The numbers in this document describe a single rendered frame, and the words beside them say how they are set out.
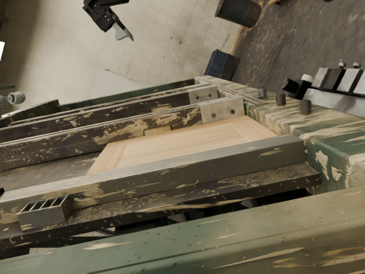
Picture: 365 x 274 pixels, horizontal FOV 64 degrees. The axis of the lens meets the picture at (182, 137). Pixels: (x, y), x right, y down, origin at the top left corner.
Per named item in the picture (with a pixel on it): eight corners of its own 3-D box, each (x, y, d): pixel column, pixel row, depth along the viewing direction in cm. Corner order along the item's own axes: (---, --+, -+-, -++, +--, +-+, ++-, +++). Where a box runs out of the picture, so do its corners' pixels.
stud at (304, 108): (314, 113, 59) (313, 99, 58) (302, 116, 59) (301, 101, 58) (308, 112, 61) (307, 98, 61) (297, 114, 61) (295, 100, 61)
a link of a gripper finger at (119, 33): (124, 48, 116) (108, 30, 114) (135, 38, 115) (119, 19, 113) (123, 48, 113) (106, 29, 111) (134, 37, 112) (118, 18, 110)
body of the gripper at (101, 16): (106, 34, 118) (85, 10, 115) (122, 19, 117) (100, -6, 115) (102, 32, 111) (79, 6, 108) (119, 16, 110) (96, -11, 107)
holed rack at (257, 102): (268, 104, 77) (267, 101, 77) (257, 106, 77) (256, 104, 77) (198, 76, 237) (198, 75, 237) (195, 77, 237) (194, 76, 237)
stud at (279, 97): (288, 105, 72) (287, 93, 71) (278, 106, 72) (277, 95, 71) (284, 103, 74) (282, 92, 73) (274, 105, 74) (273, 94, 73)
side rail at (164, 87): (196, 92, 232) (194, 78, 229) (60, 119, 231) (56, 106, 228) (195, 91, 240) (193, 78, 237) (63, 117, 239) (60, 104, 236)
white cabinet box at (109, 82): (221, 115, 479) (100, 68, 450) (208, 147, 490) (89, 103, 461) (215, 110, 538) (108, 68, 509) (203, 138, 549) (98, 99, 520)
